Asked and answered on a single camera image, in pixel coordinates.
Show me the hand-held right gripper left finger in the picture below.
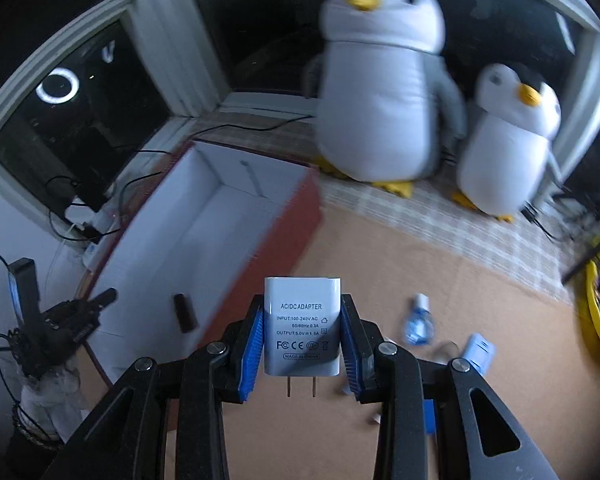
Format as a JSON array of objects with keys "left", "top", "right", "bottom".
[{"left": 40, "top": 295, "right": 264, "bottom": 480}]

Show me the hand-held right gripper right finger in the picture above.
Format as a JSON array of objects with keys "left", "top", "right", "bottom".
[{"left": 339, "top": 294, "right": 561, "bottom": 480}]

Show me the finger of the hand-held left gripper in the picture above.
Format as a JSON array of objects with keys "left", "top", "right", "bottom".
[
  {"left": 6, "top": 258, "right": 42, "bottom": 331},
  {"left": 77, "top": 287, "right": 119, "bottom": 317}
]

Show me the white power adapter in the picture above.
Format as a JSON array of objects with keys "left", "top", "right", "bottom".
[{"left": 263, "top": 276, "right": 342, "bottom": 398}]

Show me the red cardboard box white interior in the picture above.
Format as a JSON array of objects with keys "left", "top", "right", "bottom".
[{"left": 80, "top": 140, "right": 323, "bottom": 386}]

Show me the person's left hand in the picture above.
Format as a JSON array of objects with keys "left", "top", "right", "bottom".
[{"left": 17, "top": 364, "right": 93, "bottom": 443}]

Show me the small clear blue bottle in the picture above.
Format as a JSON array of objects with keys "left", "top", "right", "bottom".
[{"left": 402, "top": 294, "right": 437, "bottom": 346}]

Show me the small black tube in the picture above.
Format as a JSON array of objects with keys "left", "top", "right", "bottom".
[{"left": 173, "top": 292, "right": 198, "bottom": 333}]

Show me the white power strip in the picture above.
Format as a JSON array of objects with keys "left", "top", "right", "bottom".
[{"left": 64, "top": 199, "right": 113, "bottom": 243}]

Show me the black electronic device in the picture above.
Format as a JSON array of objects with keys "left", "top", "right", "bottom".
[{"left": 47, "top": 174, "right": 112, "bottom": 213}]

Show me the small white blue box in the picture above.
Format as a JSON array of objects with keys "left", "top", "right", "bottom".
[{"left": 461, "top": 332, "right": 497, "bottom": 377}]

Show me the checked mat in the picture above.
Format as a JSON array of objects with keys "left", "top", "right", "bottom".
[{"left": 197, "top": 107, "right": 598, "bottom": 306}]

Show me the yellow bowl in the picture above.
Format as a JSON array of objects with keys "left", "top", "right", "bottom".
[{"left": 574, "top": 254, "right": 600, "bottom": 361}]

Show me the small penguin plush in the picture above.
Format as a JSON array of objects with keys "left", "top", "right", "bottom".
[{"left": 450, "top": 61, "right": 566, "bottom": 223}]

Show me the large penguin plush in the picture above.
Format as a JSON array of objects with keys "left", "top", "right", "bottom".
[{"left": 304, "top": 0, "right": 467, "bottom": 198}]

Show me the black cable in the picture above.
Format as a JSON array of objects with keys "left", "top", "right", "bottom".
[
  {"left": 190, "top": 105, "right": 317, "bottom": 143},
  {"left": 47, "top": 149, "right": 168, "bottom": 243}
]

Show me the white window frame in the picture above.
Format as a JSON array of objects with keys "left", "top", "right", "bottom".
[{"left": 0, "top": 0, "right": 600, "bottom": 211}]

